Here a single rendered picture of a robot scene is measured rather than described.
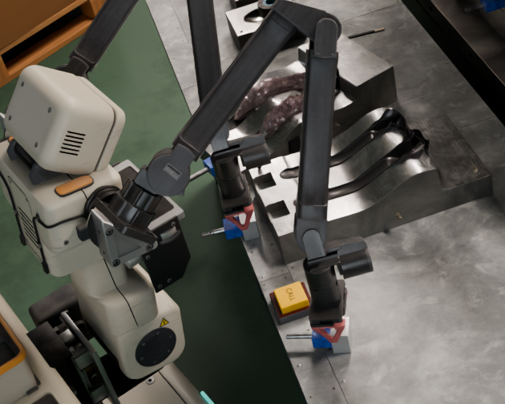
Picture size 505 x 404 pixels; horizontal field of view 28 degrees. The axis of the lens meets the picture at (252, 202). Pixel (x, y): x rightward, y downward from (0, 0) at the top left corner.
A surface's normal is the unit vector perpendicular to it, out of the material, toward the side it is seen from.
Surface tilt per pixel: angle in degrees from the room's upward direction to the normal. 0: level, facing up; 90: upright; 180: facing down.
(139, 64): 0
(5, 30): 90
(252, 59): 58
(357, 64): 0
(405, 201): 90
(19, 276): 0
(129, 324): 90
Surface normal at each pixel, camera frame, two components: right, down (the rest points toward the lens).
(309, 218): -0.01, 0.18
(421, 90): -0.19, -0.73
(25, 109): -0.72, -0.12
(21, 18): 0.71, 0.36
